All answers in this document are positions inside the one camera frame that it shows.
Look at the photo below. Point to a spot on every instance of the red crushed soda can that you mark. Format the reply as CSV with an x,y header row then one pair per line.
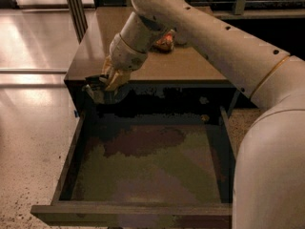
x,y
166,43

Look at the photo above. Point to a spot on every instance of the green jalapeno chip bag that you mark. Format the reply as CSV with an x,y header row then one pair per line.
x,y
96,88

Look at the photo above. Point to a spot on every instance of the open top drawer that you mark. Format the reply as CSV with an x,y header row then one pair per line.
x,y
146,172

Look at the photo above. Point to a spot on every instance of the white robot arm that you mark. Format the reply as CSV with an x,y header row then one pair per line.
x,y
269,177

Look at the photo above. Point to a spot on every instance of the brown cabinet counter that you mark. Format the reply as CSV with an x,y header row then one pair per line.
x,y
181,80

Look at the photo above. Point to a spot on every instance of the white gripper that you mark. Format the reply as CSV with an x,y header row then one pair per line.
x,y
126,56

